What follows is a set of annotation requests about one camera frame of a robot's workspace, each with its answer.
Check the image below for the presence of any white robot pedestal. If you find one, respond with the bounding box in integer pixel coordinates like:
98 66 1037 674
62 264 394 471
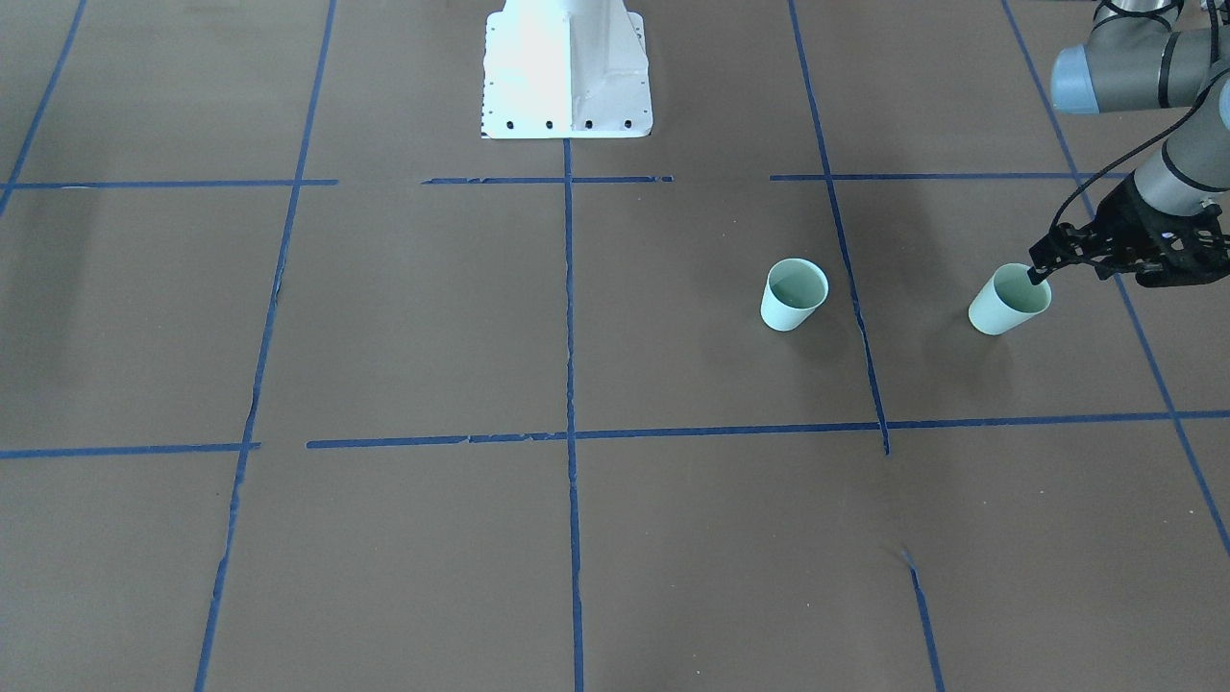
480 1 654 140

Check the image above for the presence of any standing mint green cup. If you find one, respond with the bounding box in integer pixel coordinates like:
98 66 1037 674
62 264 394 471
759 258 830 333

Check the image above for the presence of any brown paper table cover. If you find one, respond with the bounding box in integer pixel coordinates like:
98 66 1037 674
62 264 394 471
2 1 1228 691

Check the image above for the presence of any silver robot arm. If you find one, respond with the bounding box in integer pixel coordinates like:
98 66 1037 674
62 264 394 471
1027 1 1229 288

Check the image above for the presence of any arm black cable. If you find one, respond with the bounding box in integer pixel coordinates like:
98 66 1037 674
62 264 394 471
1047 58 1230 251

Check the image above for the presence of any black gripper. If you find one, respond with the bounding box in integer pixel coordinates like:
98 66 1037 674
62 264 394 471
1027 177 1200 285

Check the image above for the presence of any mint green cup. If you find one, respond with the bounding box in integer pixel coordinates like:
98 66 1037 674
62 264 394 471
968 263 1053 334
759 258 830 333

